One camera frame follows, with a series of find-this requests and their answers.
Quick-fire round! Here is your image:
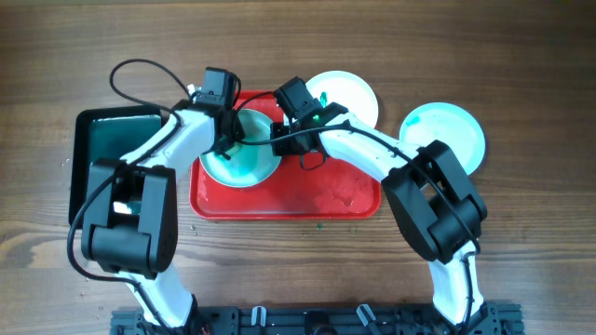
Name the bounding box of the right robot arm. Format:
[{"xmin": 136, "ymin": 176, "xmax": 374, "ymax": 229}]
[{"xmin": 271, "ymin": 77, "xmax": 487, "ymax": 329}]

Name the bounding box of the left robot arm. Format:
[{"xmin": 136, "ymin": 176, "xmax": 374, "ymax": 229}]
[{"xmin": 67, "ymin": 67, "xmax": 244, "ymax": 334}]

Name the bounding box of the black water tray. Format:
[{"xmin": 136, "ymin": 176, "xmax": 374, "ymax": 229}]
[{"xmin": 68, "ymin": 105, "xmax": 163, "ymax": 224}]

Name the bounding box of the white plate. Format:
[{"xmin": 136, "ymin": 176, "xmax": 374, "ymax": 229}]
[
  {"xmin": 305, "ymin": 70, "xmax": 379, "ymax": 128},
  {"xmin": 199, "ymin": 109, "xmax": 281, "ymax": 188},
  {"xmin": 400, "ymin": 102, "xmax": 486, "ymax": 175}
]

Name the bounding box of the red plastic tray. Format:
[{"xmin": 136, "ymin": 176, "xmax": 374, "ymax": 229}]
[{"xmin": 189, "ymin": 89, "xmax": 382, "ymax": 221}]

